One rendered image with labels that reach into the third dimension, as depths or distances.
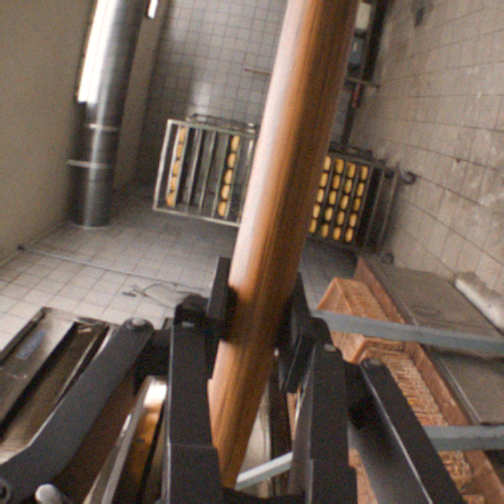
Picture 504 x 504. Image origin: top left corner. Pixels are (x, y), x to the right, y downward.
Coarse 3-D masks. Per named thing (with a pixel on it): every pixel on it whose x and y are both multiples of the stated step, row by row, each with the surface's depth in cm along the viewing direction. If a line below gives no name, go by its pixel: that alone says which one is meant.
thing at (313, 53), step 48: (336, 0) 14; (288, 48) 15; (336, 48) 15; (288, 96) 15; (336, 96) 16; (288, 144) 16; (288, 192) 17; (240, 240) 18; (288, 240) 17; (240, 288) 18; (288, 288) 18; (240, 336) 19; (240, 384) 20; (240, 432) 21
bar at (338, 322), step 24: (312, 312) 116; (384, 336) 118; (408, 336) 118; (432, 336) 118; (456, 336) 119; (480, 336) 122; (432, 432) 72; (456, 432) 73; (480, 432) 73; (288, 456) 74; (240, 480) 76
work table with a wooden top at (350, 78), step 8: (368, 0) 398; (376, 0) 371; (368, 24) 386; (368, 32) 383; (368, 40) 386; (360, 64) 400; (352, 72) 433; (360, 72) 398; (352, 80) 399; (360, 80) 399; (352, 88) 467
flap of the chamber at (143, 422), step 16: (160, 384) 155; (144, 400) 129; (160, 400) 154; (144, 416) 128; (128, 432) 114; (144, 432) 126; (128, 448) 107; (144, 448) 125; (128, 464) 106; (144, 464) 123; (112, 480) 94; (128, 480) 104; (112, 496) 89; (128, 496) 102
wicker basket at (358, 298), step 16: (336, 288) 181; (352, 288) 172; (368, 288) 174; (320, 304) 183; (336, 304) 183; (352, 304) 152; (368, 304) 158; (384, 320) 145; (336, 336) 188; (352, 336) 181; (368, 336) 130; (352, 352) 178; (400, 352) 129; (288, 400) 163
